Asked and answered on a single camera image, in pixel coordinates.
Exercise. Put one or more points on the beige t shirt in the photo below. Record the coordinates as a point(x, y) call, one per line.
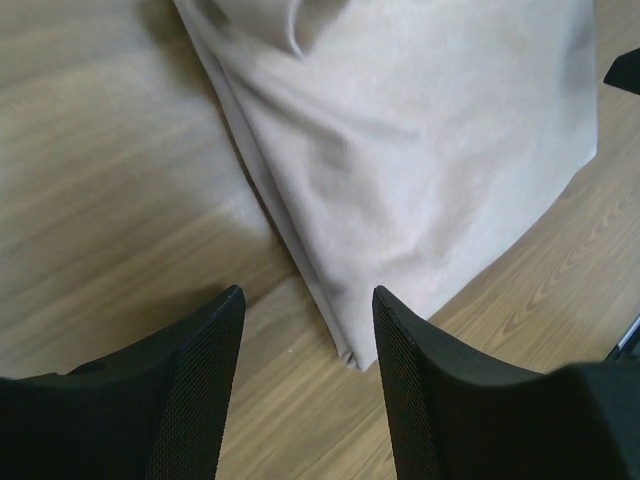
point(404, 144)

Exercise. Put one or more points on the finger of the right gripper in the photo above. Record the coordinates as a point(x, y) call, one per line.
point(624, 73)

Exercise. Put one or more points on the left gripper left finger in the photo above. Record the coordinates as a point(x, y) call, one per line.
point(156, 409)

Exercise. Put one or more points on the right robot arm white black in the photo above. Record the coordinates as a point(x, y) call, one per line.
point(627, 347)

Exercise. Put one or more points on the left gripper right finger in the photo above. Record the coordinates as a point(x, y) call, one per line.
point(455, 412)

